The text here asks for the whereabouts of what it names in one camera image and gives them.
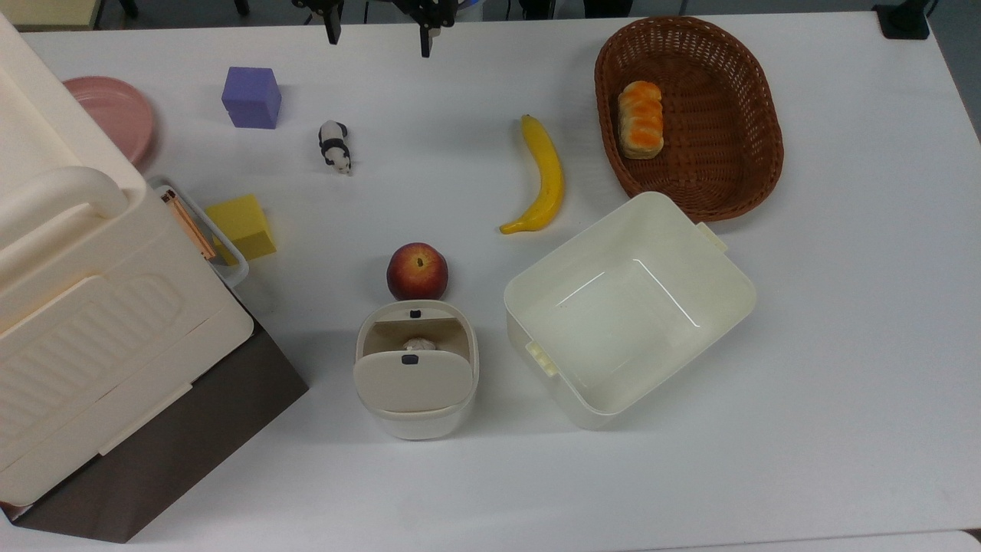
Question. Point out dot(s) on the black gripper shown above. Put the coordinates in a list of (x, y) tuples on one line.
[(429, 9)]

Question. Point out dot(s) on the small cream lidded trash can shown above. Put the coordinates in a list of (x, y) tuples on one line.
[(414, 383)]

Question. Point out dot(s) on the small panda figurine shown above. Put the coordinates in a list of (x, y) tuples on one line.
[(335, 146)]

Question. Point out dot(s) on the purple foam cube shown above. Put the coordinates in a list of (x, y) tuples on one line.
[(251, 98)]

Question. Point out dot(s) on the yellow banana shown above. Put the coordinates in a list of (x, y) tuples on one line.
[(548, 176)]

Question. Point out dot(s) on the yellow foam cube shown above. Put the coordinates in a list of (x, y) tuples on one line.
[(247, 222)]

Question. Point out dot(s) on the red apple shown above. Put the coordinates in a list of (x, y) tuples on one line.
[(418, 272)]

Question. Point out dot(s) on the thin copper coloured rod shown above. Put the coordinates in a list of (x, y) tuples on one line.
[(188, 224)]

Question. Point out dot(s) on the orange glazed bread loaf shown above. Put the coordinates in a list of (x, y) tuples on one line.
[(641, 119)]

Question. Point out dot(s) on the pink plate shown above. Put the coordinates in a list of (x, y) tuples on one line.
[(115, 115)]

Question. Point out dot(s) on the crumpled paper ball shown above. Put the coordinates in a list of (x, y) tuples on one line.
[(419, 345)]

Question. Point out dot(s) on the beige wooden furniture piece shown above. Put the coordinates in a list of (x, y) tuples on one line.
[(46, 11)]

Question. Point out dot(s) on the brown wicker oval basket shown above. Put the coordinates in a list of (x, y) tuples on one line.
[(713, 169)]

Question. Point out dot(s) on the white plastic square bin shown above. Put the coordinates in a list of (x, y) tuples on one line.
[(613, 322)]

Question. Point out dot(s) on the dark brown wooden box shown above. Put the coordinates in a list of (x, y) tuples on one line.
[(191, 460)]

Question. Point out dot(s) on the black clamp stand base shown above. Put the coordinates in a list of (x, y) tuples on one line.
[(904, 23)]

